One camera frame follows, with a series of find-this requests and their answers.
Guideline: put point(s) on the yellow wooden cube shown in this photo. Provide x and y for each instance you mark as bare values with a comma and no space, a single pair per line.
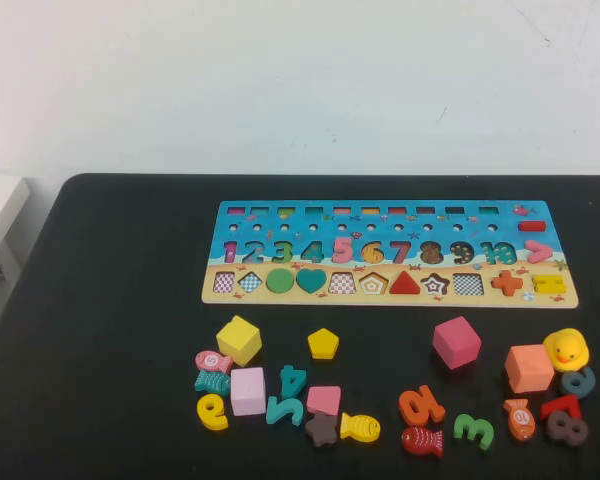
237,340

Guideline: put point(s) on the yellow wooden fish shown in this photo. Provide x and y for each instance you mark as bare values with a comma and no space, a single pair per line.
360,427

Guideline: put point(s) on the yellow equals sign piece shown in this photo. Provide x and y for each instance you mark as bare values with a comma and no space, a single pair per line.
547,278

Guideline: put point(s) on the blue number nine piece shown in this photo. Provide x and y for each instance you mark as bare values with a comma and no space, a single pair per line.
589,377

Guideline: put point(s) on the red triangle piece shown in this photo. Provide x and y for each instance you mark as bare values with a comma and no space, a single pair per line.
405,286

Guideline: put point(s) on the yellow pentagon piece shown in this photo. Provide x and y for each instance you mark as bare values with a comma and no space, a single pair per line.
323,344

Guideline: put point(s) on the pink wooden fish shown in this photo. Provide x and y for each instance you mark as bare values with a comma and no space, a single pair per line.
211,361

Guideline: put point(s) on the orange number ten piece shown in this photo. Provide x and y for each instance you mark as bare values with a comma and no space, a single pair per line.
430,400

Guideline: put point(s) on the salmon wooden cube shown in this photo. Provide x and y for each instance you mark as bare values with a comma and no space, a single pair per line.
527,370

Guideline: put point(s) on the teal heart piece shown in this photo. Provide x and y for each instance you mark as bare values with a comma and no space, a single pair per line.
311,280

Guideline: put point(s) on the white side table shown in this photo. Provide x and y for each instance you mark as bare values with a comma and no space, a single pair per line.
0,210

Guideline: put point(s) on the red wooden fish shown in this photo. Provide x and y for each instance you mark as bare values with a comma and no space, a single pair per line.
420,440

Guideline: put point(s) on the brown star piece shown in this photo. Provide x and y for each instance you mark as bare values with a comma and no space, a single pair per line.
321,430

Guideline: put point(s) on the green circle piece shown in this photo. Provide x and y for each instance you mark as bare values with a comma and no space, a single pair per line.
280,280

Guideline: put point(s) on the teal number five piece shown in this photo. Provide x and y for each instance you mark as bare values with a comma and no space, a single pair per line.
296,409

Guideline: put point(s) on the orange wooden fish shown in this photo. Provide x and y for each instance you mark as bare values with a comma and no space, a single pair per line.
520,420

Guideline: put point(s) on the pink number five piece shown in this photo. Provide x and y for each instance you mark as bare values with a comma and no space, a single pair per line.
341,250

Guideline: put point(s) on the red number seven piece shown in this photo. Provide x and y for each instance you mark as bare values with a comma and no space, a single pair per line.
560,406

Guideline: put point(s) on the colourful wooden puzzle board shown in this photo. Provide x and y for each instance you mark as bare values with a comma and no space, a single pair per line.
300,299

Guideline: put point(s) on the orange plus sign piece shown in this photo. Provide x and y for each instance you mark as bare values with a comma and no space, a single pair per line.
507,283

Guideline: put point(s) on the yellow rubber duck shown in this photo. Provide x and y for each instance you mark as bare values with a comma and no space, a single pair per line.
567,347

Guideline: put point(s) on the teal wooden fish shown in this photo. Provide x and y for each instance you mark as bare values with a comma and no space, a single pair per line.
211,382

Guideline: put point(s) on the red minus sign piece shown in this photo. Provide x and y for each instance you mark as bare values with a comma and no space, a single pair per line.
532,226

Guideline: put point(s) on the pink greater-than sign piece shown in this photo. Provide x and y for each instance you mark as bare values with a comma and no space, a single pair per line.
545,251

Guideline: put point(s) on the lilac wooden cube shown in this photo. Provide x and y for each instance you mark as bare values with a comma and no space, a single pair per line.
247,392

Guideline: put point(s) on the pink trapezoid piece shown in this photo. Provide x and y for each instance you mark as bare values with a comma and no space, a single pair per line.
324,400

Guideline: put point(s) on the magenta wooden cube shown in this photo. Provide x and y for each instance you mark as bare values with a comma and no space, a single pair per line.
455,342

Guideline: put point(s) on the brown number eight piece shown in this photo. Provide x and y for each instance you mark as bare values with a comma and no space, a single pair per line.
567,429

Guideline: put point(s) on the yellow number six piece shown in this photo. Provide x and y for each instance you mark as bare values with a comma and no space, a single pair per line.
222,420

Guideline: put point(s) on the green number three piece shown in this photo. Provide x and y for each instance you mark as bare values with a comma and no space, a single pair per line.
482,431

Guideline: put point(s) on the teal number four piece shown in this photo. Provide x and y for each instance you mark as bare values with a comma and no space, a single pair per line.
296,382

